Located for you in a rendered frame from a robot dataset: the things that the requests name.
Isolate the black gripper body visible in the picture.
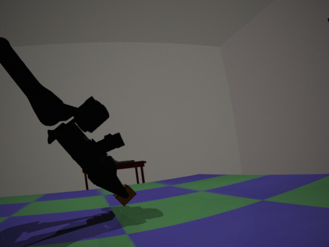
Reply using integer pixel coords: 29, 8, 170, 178
69, 137, 117, 185

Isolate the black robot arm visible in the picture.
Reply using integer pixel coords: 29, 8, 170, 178
0, 37, 125, 157

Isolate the orange block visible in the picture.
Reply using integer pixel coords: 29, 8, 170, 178
114, 184, 137, 206

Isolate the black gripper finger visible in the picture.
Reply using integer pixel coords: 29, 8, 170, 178
96, 165, 129, 199

